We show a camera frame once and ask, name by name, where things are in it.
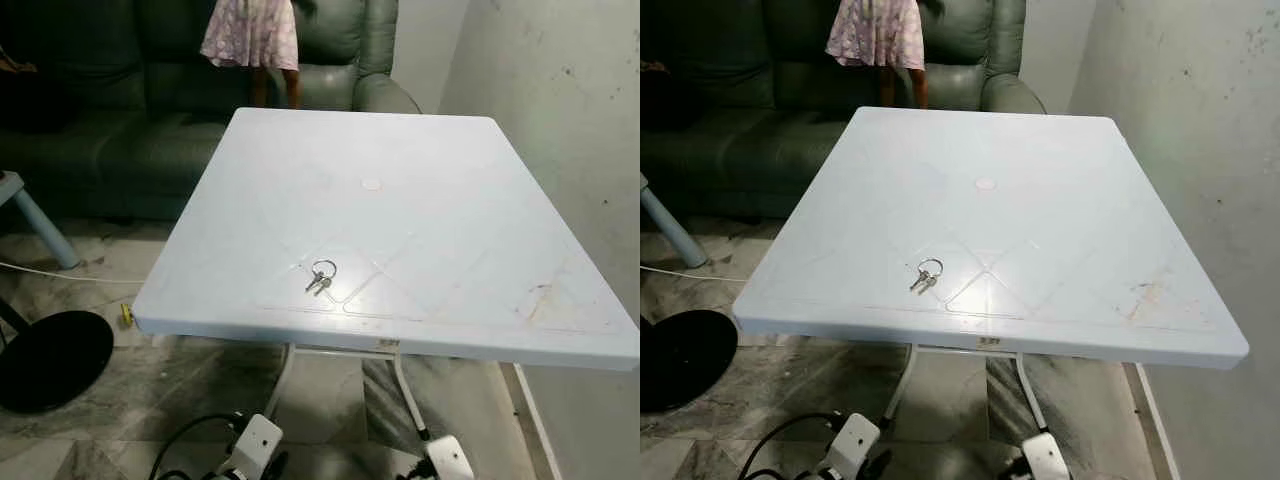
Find black round stand base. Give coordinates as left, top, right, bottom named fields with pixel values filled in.
left=640, top=309, right=738, bottom=415
left=0, top=310, right=115, bottom=414

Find silver keys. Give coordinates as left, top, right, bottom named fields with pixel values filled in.
left=304, top=259, right=339, bottom=295
left=909, top=258, right=945, bottom=294

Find person in pink dress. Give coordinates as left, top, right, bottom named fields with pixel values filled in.
left=200, top=0, right=303, bottom=111
left=826, top=0, right=931, bottom=111

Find white metal table frame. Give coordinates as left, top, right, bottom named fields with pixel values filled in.
left=262, top=340, right=433, bottom=442
left=883, top=342, right=1051, bottom=437

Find green leather sofa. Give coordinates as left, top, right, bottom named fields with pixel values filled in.
left=0, top=0, right=422, bottom=223
left=640, top=0, right=1048, bottom=221

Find white floor cable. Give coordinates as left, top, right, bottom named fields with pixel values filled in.
left=0, top=261, right=147, bottom=287
left=640, top=264, right=747, bottom=285

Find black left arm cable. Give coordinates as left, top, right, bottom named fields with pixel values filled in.
left=149, top=413, right=247, bottom=480
left=738, top=412, right=841, bottom=480

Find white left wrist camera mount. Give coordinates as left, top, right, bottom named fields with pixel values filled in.
left=228, top=413, right=284, bottom=477
left=828, top=413, right=882, bottom=479

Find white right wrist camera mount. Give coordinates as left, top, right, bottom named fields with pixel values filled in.
left=1020, top=432, right=1071, bottom=480
left=425, top=435, right=476, bottom=480

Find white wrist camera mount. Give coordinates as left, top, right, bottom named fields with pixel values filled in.
left=228, top=413, right=284, bottom=477
left=1020, top=432, right=1071, bottom=480
left=828, top=413, right=882, bottom=479
left=425, top=435, right=476, bottom=480

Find light blue stool leg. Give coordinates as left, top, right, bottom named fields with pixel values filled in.
left=0, top=172, right=81, bottom=271
left=640, top=172, right=707, bottom=269

